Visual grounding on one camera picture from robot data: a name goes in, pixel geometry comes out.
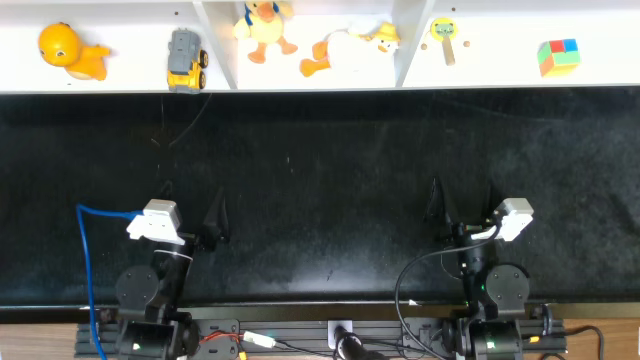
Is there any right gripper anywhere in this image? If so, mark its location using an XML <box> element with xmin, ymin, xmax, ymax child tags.
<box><xmin>423</xmin><ymin>177</ymin><xmax>501</xmax><ymax>244</ymax></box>

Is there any mounting rail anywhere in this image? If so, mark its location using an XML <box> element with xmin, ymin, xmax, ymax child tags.
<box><xmin>74</xmin><ymin>302</ymin><xmax>606</xmax><ymax>360</ymax></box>

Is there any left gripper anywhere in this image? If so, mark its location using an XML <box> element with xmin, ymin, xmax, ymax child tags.
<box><xmin>157</xmin><ymin>179</ymin><xmax>231</xmax><ymax>251</ymax></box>

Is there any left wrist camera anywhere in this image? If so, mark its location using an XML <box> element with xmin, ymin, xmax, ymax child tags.
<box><xmin>125</xmin><ymin>198</ymin><xmax>183</xmax><ymax>246</ymax></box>

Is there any white plush duck yellow hat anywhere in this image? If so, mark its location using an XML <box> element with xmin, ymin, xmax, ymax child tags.
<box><xmin>299</xmin><ymin>21</ymin><xmax>402</xmax><ymax>79</ymax></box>

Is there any yellow wooden rattle drum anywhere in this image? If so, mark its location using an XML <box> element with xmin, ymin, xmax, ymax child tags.
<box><xmin>419</xmin><ymin>17</ymin><xmax>472</xmax><ymax>67</ymax></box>

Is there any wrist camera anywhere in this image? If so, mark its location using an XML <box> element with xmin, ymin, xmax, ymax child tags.
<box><xmin>125</xmin><ymin>198</ymin><xmax>183</xmax><ymax>246</ymax></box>
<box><xmin>492</xmin><ymin>197</ymin><xmax>535</xmax><ymax>243</ymax></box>

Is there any many-coloured puzzle cube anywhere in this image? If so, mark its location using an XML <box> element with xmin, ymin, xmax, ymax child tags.
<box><xmin>536</xmin><ymin>38</ymin><xmax>582</xmax><ymax>79</ymax></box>

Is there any grey and yellow toy truck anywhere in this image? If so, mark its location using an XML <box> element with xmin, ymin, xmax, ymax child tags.
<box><xmin>166</xmin><ymin>28</ymin><xmax>210</xmax><ymax>95</ymax></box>

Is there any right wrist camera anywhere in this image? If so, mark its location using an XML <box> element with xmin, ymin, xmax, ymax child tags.
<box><xmin>492</xmin><ymin>197</ymin><xmax>535</xmax><ymax>243</ymax></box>

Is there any yellow rubber duck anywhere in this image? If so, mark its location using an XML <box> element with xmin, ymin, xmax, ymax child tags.
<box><xmin>37</xmin><ymin>21</ymin><xmax>112</xmax><ymax>82</ymax></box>

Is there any blue cable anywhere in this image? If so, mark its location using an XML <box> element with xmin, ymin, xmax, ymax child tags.
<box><xmin>75</xmin><ymin>203</ymin><xmax>146</xmax><ymax>360</ymax></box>

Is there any white shelf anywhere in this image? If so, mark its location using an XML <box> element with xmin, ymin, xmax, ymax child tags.
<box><xmin>0</xmin><ymin>0</ymin><xmax>640</xmax><ymax>95</ymax></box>

